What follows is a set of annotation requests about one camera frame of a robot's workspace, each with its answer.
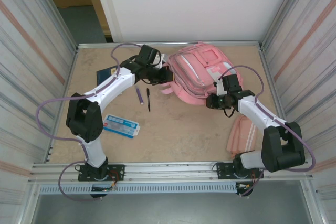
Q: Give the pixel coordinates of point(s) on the blue and white supply pack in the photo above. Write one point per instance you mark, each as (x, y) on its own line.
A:
(120, 125)

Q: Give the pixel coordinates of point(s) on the black pen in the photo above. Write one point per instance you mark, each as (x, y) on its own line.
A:
(148, 99)

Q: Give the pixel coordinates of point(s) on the white door frame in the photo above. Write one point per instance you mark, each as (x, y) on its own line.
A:
(106, 3)

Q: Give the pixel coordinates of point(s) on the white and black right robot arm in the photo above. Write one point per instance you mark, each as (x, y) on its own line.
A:
(257, 113)

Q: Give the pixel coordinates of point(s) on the dark blue book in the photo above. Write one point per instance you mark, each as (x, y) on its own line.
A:
(103, 75)

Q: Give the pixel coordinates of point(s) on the pink striped pencil case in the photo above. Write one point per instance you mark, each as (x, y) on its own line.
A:
(241, 134)

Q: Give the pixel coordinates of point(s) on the small green circuit board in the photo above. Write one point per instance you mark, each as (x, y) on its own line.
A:
(102, 189)

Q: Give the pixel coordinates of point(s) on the aluminium frame post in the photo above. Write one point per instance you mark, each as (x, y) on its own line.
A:
(281, 9)
(59, 9)

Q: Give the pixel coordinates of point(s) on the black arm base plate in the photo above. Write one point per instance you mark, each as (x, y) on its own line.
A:
(223, 170)
(118, 171)

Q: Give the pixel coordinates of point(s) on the pink backpack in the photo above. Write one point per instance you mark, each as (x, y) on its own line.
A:
(199, 64)

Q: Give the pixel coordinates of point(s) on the purple marker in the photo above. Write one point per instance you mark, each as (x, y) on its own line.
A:
(139, 95)

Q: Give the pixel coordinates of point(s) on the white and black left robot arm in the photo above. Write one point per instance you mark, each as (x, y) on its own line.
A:
(118, 87)

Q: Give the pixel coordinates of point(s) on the wide aluminium mounting rail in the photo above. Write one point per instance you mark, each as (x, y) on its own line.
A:
(170, 171)

